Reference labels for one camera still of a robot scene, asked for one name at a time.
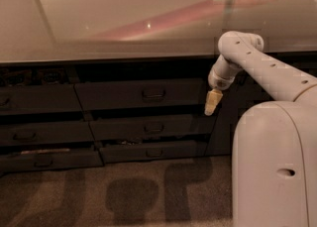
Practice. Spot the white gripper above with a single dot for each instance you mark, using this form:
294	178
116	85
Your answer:
219	82

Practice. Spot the dark drawer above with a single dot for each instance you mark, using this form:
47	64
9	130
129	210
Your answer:
153	151
141	93
57	159
45	133
151	126
38	99

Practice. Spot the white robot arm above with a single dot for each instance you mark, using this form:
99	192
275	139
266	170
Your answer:
274	158

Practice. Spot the dark cabinet frame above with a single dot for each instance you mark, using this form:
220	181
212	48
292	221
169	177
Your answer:
74	72

